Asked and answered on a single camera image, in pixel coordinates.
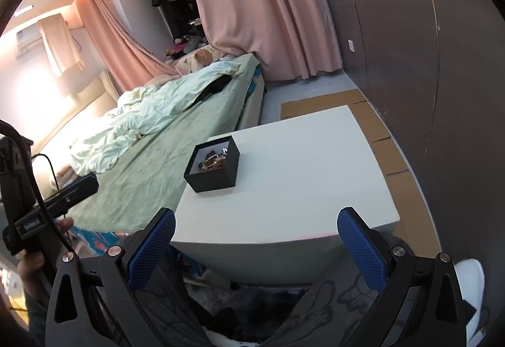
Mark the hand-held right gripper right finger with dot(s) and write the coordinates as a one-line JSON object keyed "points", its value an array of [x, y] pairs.
{"points": [[363, 248]]}

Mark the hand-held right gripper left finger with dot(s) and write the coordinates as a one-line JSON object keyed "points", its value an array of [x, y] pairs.
{"points": [[154, 248]]}

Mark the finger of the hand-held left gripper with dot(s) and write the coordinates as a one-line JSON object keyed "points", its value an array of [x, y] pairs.
{"points": [[75, 191]]}

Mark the black jewelry box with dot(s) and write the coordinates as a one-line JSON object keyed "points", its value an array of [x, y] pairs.
{"points": [[215, 181]]}

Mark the person's left forearm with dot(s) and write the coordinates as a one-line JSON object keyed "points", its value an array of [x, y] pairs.
{"points": [[35, 311]]}

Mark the person's left hand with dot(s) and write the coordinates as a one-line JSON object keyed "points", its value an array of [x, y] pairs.
{"points": [[65, 224]]}

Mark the person's left leg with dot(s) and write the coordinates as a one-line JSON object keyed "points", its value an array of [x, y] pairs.
{"points": [[173, 303]]}

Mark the person's leg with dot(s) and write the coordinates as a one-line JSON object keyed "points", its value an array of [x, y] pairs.
{"points": [[327, 311], [173, 303]]}

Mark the person's right leg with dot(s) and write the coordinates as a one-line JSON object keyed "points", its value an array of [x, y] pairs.
{"points": [[327, 311]]}

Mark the bed with green sheet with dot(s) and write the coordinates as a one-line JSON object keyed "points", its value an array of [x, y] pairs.
{"points": [[158, 157]]}

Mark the beige headboard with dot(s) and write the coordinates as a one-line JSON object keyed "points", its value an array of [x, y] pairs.
{"points": [[94, 102]]}

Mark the flat cardboard sheets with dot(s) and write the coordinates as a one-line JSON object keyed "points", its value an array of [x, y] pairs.
{"points": [[394, 157]]}

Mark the white table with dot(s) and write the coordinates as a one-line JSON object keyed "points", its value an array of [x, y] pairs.
{"points": [[300, 173]]}

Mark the pale green duvet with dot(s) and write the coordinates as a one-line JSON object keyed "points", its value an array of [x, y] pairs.
{"points": [[158, 106]]}

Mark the hanging pink towel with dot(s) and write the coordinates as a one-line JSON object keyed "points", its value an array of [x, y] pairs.
{"points": [[59, 43]]}

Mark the pink curtain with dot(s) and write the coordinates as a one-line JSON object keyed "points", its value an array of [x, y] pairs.
{"points": [[114, 39], [260, 8]]}

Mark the black cloth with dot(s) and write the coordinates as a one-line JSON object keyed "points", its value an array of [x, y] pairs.
{"points": [[213, 88]]}

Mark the pile of plush toys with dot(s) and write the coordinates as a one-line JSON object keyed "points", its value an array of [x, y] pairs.
{"points": [[185, 45]]}

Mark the teddy bear print pillow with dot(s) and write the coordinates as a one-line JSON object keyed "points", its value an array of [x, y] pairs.
{"points": [[201, 57]]}

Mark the white wall socket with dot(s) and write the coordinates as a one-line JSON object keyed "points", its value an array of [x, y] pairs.
{"points": [[352, 45]]}

